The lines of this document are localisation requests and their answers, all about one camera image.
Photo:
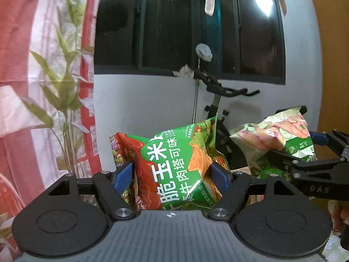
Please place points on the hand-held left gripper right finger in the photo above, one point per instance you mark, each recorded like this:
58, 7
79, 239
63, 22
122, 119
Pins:
219, 179

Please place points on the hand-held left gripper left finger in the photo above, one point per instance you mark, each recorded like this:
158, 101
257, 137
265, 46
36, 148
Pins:
123, 179

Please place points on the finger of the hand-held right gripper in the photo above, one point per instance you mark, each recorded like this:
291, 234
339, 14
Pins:
313, 170
318, 138

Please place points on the pale cucumber print chip bag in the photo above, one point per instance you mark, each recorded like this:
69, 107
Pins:
272, 136

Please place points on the green corn chip bag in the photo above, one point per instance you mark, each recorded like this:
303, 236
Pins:
169, 169

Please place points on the person's right hand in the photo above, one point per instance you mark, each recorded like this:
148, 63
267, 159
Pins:
339, 214

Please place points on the wooden door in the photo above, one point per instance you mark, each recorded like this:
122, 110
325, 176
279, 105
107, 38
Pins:
332, 87

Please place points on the white printed tablecloth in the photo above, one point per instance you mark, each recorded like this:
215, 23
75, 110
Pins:
336, 244

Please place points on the thin metal rod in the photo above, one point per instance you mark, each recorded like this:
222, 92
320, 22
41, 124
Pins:
196, 95

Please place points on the black exercise bike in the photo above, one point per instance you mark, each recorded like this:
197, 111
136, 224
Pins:
215, 87

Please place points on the white rag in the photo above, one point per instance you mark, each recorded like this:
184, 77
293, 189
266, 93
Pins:
185, 71

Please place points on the white crumpled cap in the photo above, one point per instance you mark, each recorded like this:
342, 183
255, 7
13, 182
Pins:
204, 51

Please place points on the red bamboo print curtain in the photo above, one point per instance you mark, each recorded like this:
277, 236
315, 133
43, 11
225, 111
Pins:
41, 73

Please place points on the dark sliding window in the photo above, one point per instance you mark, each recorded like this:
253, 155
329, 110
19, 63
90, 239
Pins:
163, 27

